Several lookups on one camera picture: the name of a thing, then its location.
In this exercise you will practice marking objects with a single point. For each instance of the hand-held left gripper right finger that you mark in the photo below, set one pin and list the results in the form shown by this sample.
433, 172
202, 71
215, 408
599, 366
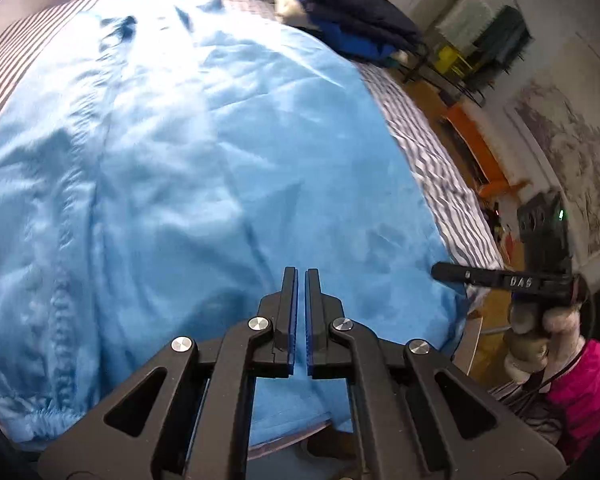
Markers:
310, 325

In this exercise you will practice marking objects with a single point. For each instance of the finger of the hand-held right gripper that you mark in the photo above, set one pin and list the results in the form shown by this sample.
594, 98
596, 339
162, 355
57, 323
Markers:
465, 276

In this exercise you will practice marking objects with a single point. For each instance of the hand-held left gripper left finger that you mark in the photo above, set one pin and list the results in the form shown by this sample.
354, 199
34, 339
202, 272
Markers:
292, 325

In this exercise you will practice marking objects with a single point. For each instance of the light blue jacket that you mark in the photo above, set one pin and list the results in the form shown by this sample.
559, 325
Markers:
205, 160

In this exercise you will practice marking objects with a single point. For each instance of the person's right forearm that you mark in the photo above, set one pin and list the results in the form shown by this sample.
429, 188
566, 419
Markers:
585, 395

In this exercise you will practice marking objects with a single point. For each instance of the black metal clothes rack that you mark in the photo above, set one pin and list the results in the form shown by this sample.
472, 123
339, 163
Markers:
460, 87

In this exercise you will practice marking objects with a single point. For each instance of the dark hanging clothes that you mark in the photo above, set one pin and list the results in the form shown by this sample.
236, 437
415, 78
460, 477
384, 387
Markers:
505, 40

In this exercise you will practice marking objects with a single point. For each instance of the stack of dark folded clothes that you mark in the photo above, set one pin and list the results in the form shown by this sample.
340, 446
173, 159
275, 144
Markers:
350, 5

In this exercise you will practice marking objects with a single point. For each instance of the person's right hand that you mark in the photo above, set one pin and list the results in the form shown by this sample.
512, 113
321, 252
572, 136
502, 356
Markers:
527, 350

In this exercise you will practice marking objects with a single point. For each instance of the orange bench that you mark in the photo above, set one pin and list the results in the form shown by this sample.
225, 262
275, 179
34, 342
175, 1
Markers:
480, 145

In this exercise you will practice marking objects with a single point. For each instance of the bed with striped sheet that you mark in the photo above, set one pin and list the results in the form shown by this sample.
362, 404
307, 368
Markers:
430, 160

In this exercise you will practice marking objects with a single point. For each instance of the yellow box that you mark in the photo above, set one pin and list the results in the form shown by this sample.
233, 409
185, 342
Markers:
450, 60

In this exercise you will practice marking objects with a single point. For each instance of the striped hanging towel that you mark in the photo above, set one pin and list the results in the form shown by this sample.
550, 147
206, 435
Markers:
465, 12

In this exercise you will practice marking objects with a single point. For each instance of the folded royal blue garment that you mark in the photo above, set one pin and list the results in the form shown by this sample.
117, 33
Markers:
360, 46

